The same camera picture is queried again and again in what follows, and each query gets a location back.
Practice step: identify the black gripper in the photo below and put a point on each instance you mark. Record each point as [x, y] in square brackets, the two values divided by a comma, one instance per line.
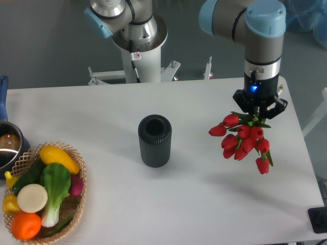
[260, 94]

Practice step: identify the red tulip bouquet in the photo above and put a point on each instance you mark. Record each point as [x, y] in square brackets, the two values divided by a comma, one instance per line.
[243, 133]

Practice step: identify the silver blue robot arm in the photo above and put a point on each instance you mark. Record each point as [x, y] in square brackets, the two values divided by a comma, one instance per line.
[257, 25]

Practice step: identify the blue plastic bag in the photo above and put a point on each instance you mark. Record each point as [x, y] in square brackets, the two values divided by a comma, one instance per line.
[307, 16]

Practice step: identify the black ribbed vase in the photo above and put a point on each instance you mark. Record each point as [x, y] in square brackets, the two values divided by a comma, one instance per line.
[155, 134]

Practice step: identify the black device at edge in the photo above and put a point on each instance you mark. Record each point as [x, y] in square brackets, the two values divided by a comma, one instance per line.
[317, 218]

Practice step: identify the purple red radish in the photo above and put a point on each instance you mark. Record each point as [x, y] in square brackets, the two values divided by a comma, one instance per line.
[76, 187]

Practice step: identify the yellow squash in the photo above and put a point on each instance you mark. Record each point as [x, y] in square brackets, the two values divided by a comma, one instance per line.
[52, 154]

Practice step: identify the green bok choy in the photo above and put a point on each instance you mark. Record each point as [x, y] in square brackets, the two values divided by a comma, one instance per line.
[56, 179]

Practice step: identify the green chili pepper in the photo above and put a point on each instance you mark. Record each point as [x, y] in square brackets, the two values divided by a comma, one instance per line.
[48, 232]

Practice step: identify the dark green cucumber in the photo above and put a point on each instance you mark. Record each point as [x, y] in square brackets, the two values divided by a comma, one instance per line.
[31, 176]

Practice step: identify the white round radish slice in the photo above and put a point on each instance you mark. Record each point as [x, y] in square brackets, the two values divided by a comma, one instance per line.
[32, 198]

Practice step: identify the yellow banana tip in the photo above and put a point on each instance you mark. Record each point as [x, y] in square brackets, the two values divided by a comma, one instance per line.
[10, 180]

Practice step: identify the orange fruit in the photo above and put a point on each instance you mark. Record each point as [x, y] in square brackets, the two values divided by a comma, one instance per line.
[25, 226]

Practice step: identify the yellow bell pepper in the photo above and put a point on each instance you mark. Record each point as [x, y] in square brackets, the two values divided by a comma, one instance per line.
[10, 205]

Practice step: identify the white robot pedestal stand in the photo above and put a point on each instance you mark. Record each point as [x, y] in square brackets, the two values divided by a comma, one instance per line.
[139, 67]

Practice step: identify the blue handled saucepan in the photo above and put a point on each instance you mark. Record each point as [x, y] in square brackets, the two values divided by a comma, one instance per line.
[13, 143]

